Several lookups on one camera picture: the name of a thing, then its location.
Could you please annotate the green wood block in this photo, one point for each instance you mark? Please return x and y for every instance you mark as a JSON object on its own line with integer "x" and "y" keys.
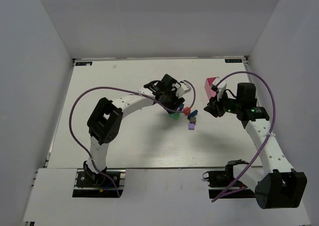
{"x": 175, "y": 115}

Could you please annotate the right blue table label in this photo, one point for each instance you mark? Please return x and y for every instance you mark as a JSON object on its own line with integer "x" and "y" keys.
{"x": 233, "y": 60}

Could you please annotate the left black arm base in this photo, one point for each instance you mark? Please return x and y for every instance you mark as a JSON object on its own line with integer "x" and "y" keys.
{"x": 85, "y": 187}

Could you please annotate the pink plastic box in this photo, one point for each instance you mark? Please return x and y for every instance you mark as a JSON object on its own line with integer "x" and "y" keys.
{"x": 210, "y": 93}

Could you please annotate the small purple cube block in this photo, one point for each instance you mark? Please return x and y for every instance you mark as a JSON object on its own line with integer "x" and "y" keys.
{"x": 191, "y": 126}

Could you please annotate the red cube block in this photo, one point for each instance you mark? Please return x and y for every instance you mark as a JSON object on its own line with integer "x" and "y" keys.
{"x": 186, "y": 110}

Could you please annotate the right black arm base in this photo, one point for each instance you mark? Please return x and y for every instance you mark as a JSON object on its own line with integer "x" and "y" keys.
{"x": 219, "y": 179}

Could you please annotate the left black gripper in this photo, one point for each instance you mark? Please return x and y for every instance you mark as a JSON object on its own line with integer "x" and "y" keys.
{"x": 172, "y": 104}

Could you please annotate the olive brown cube block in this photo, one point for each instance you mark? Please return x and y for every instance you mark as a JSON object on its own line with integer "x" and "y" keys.
{"x": 193, "y": 119}

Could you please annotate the blue table label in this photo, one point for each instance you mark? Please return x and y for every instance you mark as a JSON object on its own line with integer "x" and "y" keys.
{"x": 83, "y": 63}
{"x": 233, "y": 60}

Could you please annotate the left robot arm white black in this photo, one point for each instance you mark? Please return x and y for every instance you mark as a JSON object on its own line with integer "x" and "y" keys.
{"x": 105, "y": 120}

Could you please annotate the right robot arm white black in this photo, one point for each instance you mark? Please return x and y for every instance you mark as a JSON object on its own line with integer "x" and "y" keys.
{"x": 280, "y": 185}

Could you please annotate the dark blue long block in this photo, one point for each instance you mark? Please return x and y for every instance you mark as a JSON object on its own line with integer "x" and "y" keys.
{"x": 192, "y": 114}

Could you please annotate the left blue table label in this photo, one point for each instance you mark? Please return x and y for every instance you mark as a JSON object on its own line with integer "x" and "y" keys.
{"x": 83, "y": 63}

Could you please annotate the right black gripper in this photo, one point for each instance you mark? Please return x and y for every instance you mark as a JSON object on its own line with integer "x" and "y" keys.
{"x": 218, "y": 106}

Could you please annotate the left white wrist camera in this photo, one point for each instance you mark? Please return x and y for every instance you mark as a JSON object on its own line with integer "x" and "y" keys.
{"x": 182, "y": 88}

